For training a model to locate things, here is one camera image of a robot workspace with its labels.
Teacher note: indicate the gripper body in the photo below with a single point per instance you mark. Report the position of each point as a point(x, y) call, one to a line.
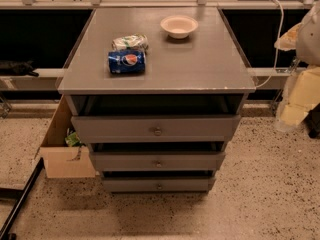
point(309, 40)

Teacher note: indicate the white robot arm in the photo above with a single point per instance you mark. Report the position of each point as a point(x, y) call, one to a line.
point(304, 38)

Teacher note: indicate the grey drawer cabinet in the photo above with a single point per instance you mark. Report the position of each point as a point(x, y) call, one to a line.
point(200, 75)

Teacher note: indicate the grey top drawer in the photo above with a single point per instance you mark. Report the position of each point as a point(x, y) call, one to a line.
point(138, 129)

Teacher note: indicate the white bowl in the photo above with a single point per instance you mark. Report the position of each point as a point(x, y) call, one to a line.
point(179, 26)

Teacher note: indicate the crushed green white can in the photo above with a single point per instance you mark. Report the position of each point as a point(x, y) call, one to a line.
point(131, 42)

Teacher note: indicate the blue pepsi can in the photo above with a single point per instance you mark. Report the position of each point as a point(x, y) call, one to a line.
point(126, 61)

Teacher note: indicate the green packet in box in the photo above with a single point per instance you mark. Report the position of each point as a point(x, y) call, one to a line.
point(73, 140)

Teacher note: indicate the cardboard box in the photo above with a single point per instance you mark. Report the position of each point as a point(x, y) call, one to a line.
point(61, 160)

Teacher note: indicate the black object on ledge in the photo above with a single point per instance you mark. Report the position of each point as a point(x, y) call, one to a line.
point(17, 68)

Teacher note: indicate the black floor bar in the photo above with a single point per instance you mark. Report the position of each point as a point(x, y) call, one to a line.
point(19, 197)

